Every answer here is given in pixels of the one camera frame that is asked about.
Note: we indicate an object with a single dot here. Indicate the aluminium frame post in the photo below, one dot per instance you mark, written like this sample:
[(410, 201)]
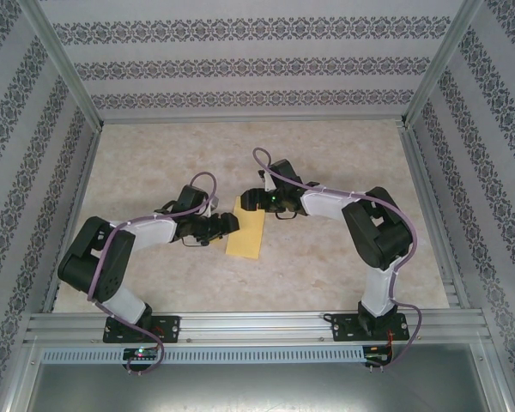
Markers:
[(66, 64), (438, 64)]

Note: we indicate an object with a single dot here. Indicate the aluminium cross rail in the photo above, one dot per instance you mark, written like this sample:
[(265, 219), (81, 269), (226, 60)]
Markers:
[(257, 326)]

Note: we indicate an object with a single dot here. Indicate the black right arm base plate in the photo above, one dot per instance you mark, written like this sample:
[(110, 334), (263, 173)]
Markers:
[(343, 328)]

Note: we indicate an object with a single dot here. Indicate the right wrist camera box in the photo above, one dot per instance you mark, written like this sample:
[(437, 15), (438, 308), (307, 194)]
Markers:
[(268, 182)]

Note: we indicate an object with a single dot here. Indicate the grey metal panel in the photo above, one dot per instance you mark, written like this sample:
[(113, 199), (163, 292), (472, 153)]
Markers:
[(257, 390)]

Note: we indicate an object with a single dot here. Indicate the aluminium side rail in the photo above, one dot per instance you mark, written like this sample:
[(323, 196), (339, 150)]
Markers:
[(434, 214), (75, 214)]

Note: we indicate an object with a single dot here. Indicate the yellow cloth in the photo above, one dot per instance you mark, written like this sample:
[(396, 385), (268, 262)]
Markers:
[(244, 244)]

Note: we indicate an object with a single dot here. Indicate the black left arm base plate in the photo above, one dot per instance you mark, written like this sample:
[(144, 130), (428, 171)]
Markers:
[(171, 328)]

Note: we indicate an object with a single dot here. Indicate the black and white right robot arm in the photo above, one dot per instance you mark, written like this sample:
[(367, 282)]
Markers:
[(377, 236)]

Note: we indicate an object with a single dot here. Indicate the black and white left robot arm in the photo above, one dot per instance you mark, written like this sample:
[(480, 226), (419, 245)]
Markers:
[(90, 266)]

